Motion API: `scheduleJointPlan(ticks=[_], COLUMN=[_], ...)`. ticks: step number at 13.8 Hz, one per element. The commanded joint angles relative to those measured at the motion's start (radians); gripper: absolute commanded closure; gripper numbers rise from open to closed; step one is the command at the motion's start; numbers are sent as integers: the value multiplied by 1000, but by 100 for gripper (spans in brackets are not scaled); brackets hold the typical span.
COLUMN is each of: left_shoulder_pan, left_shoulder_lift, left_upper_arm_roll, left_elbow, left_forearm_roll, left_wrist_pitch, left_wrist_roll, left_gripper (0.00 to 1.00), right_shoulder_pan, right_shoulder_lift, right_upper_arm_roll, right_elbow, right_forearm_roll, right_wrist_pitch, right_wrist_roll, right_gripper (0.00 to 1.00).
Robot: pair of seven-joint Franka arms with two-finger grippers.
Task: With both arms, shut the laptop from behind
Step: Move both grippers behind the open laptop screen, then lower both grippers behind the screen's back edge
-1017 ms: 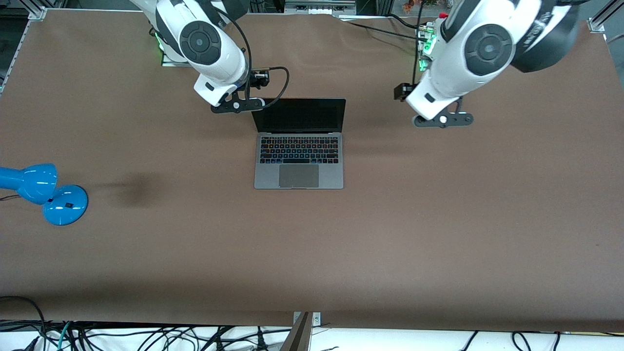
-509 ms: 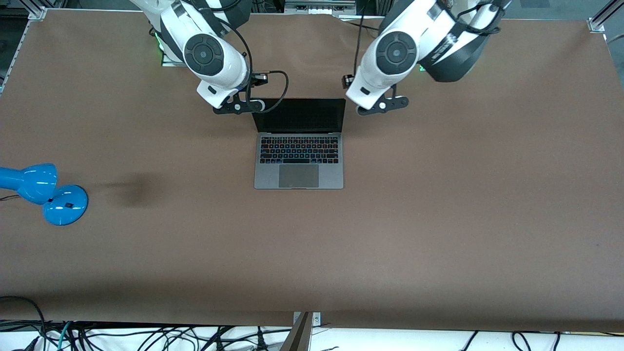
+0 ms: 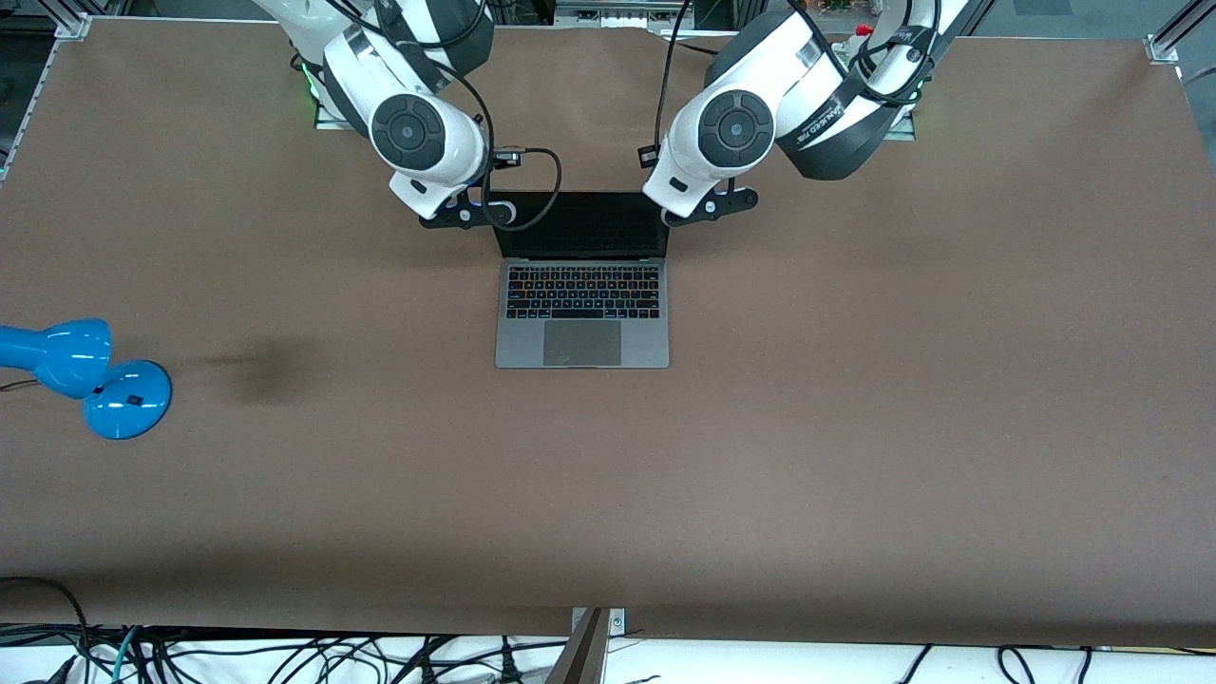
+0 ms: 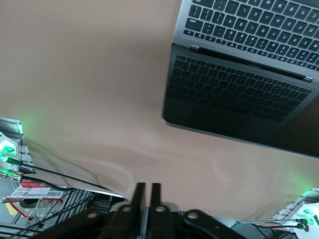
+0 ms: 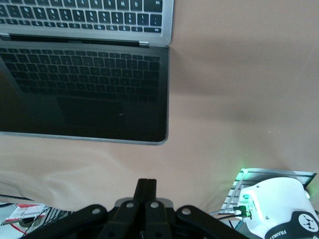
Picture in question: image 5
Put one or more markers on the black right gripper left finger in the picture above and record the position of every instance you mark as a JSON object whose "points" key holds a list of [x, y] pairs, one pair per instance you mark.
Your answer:
{"points": [[129, 219]]}

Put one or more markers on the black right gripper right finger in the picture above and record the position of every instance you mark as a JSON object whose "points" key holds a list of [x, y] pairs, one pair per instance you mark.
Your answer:
{"points": [[159, 219]]}

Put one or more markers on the grey laptop with black keyboard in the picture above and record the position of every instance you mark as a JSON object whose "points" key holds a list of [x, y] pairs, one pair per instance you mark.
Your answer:
{"points": [[87, 104]]}

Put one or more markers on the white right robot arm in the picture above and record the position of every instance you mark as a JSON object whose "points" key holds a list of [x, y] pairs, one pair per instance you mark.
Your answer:
{"points": [[279, 204]]}

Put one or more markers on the red and white box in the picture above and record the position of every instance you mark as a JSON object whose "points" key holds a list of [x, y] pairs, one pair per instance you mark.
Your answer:
{"points": [[25, 211]]}

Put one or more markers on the aluminium right arm base plate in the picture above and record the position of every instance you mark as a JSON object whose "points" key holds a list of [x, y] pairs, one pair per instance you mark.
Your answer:
{"points": [[274, 174]]}

